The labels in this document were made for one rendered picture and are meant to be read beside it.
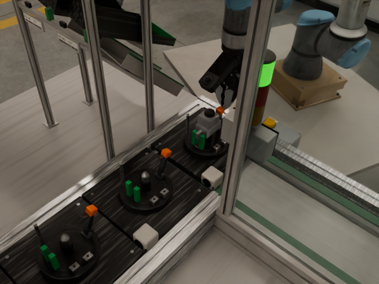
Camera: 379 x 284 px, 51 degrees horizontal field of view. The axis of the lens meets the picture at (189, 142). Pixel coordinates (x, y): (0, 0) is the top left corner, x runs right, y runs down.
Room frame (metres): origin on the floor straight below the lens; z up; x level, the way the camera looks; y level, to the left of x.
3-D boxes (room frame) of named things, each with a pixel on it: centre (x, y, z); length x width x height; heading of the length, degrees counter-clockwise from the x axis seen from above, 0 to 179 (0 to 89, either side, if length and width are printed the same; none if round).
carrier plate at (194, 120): (0.84, -0.05, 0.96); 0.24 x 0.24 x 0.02; 51
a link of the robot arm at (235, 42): (0.91, -0.10, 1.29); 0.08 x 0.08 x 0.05
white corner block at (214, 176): (0.71, -0.07, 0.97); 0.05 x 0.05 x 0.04; 51
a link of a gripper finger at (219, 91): (0.92, -0.10, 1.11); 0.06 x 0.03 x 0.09; 141
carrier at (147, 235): (0.64, 0.11, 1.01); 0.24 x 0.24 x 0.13; 51
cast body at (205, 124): (0.84, -0.05, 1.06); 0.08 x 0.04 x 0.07; 141
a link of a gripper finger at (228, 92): (0.90, -0.12, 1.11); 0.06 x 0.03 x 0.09; 141
